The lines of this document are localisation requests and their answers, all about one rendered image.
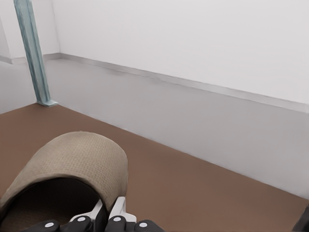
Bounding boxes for silver frame post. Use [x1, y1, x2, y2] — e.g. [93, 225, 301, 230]
[14, 0, 58, 107]

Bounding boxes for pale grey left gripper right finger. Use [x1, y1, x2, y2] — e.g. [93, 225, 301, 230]
[106, 196, 137, 230]

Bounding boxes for beige woven slipper shoe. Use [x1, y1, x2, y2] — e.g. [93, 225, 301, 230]
[0, 131, 128, 230]

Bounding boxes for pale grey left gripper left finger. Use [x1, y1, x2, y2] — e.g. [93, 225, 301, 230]
[69, 199, 105, 230]

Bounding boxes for dark object at table edge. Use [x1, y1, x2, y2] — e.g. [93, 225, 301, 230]
[292, 198, 309, 232]

